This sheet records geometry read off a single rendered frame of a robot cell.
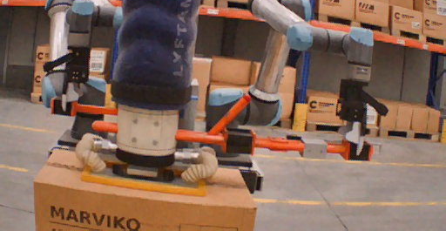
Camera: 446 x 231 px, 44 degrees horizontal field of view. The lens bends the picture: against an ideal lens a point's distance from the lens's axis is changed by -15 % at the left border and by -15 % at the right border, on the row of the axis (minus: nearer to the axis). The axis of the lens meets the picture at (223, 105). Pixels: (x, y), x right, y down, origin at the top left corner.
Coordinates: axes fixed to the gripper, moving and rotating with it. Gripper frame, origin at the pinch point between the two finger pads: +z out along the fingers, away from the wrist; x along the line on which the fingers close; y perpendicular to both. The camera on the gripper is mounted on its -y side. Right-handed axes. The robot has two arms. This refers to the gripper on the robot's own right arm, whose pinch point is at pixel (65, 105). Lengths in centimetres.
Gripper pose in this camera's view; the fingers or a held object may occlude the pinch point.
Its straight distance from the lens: 202.2
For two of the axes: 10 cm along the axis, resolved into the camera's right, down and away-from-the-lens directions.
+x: -0.6, -1.6, 9.8
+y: 9.9, 1.1, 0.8
